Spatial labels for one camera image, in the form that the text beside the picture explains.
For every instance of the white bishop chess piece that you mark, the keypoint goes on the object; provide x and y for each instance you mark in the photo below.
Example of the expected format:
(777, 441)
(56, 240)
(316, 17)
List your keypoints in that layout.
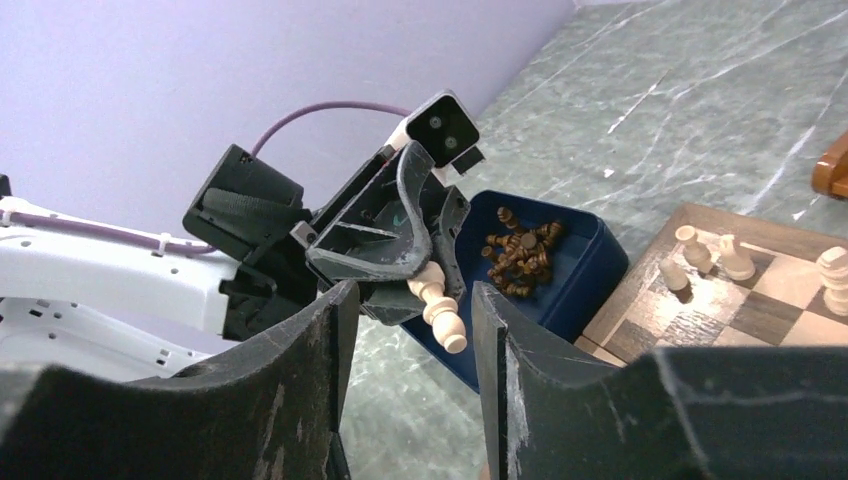
(832, 266)

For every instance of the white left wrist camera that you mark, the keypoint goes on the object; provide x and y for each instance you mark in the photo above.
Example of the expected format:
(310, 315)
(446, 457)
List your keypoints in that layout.
(446, 131)

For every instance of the white chess pawn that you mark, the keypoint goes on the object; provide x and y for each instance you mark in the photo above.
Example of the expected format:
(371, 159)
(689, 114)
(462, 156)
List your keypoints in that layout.
(674, 276)

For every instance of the wooden chessboard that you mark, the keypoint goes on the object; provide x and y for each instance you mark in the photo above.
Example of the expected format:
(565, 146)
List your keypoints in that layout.
(780, 305)

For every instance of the white knight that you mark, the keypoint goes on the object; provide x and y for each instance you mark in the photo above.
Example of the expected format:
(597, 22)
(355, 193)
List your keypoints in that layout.
(735, 259)

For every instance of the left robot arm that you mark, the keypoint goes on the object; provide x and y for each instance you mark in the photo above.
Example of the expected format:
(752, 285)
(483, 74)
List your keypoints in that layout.
(254, 254)

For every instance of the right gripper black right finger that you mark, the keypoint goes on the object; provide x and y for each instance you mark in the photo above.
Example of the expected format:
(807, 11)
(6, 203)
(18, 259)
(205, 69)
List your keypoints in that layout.
(552, 411)

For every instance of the white queen chess piece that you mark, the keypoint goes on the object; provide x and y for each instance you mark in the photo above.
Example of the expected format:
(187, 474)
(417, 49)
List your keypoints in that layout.
(440, 310)

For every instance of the orange wooden shelf rack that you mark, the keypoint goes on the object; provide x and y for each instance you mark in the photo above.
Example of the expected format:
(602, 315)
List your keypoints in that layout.
(829, 174)

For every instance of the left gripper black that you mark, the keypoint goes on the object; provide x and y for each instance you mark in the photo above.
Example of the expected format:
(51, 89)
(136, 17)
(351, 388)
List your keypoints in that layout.
(375, 232)

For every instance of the pile of brown chess pieces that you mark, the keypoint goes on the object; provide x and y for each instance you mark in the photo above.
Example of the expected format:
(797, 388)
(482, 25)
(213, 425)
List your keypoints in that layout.
(522, 259)

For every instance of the dark blue tray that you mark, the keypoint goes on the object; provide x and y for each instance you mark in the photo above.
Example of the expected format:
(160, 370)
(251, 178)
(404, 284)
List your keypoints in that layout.
(587, 262)

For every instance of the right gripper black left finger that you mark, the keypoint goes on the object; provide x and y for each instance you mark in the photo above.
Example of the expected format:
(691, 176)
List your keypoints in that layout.
(268, 408)

